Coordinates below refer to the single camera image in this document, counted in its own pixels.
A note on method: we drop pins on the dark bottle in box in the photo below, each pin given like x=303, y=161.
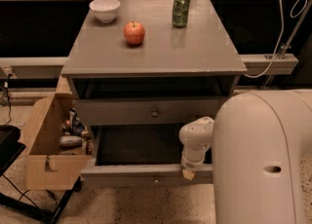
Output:
x=75, y=124

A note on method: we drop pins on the red apple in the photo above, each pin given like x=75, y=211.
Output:
x=134, y=32

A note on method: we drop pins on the grey drawer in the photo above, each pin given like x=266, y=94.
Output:
x=141, y=155
x=108, y=112

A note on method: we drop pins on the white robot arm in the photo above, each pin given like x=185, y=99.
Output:
x=257, y=140

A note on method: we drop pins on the grey drawer cabinet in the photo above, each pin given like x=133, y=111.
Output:
x=198, y=60

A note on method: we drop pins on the white ceramic bowl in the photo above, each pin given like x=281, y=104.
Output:
x=105, y=10

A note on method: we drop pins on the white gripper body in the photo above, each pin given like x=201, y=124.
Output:
x=189, y=163

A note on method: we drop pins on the grey top drawer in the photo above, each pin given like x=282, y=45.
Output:
x=108, y=112

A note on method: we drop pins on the green soda can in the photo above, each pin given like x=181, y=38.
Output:
x=180, y=13

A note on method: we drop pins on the silver can in box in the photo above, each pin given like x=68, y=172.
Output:
x=70, y=141

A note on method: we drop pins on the cardboard box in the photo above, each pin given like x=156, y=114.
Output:
x=49, y=166

